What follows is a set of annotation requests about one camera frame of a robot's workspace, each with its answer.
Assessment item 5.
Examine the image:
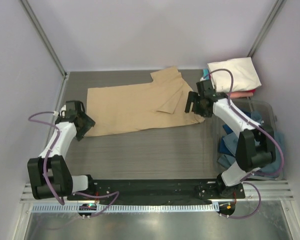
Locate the beige t shirt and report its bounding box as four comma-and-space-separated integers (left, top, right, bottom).
86, 66, 205, 137

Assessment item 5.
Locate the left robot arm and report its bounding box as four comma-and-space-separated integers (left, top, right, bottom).
27, 100, 97, 205

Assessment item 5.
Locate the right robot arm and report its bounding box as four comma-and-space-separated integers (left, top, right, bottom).
185, 79, 276, 198

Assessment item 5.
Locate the teal folded t shirt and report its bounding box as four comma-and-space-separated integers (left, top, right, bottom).
202, 68, 210, 77

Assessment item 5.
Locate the grey blue t shirt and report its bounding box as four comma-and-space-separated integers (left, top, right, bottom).
217, 111, 284, 179

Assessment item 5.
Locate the dark blue t shirt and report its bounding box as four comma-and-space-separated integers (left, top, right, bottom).
218, 124, 238, 157

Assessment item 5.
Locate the white folded t shirt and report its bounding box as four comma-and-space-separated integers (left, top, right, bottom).
207, 57, 262, 93

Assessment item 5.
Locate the clear plastic bin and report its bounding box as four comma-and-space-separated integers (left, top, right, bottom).
212, 98, 284, 186

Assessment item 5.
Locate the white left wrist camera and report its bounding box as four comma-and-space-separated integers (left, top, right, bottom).
53, 104, 67, 118

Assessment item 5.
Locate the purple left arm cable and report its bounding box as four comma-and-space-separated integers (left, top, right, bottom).
27, 111, 121, 222

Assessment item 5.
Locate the white slotted cable duct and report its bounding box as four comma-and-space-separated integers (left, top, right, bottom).
31, 202, 219, 214

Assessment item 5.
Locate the aluminium frame rail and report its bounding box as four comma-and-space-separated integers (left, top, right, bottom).
19, 180, 294, 204

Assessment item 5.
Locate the left aluminium corner post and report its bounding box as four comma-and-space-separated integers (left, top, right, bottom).
19, 0, 67, 78

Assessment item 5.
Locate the aluminium corner post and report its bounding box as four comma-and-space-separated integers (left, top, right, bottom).
19, 0, 67, 78
247, 0, 287, 58

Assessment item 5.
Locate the right aluminium corner post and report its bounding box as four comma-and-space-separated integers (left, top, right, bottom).
247, 0, 287, 58

